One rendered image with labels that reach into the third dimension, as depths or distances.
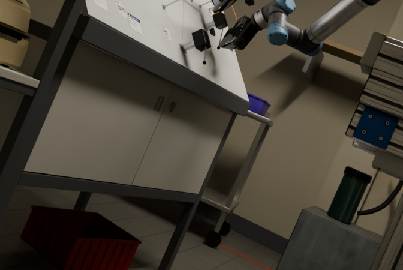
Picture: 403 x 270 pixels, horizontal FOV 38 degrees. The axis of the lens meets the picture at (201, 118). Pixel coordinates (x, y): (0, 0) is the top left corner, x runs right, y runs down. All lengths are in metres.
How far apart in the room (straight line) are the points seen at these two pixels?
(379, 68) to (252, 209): 3.04
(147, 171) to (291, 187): 2.37
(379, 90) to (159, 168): 1.00
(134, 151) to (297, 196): 2.52
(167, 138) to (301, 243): 1.50
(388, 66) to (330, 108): 2.89
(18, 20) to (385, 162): 1.02
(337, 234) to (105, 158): 1.83
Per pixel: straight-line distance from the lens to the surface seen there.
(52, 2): 5.37
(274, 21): 2.13
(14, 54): 1.50
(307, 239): 3.44
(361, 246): 3.42
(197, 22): 2.35
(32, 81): 1.51
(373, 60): 1.54
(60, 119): 1.70
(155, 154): 2.16
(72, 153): 1.80
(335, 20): 2.08
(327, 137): 4.39
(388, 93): 1.52
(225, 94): 2.34
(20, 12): 1.52
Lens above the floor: 0.76
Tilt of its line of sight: 1 degrees down
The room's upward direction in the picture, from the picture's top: 23 degrees clockwise
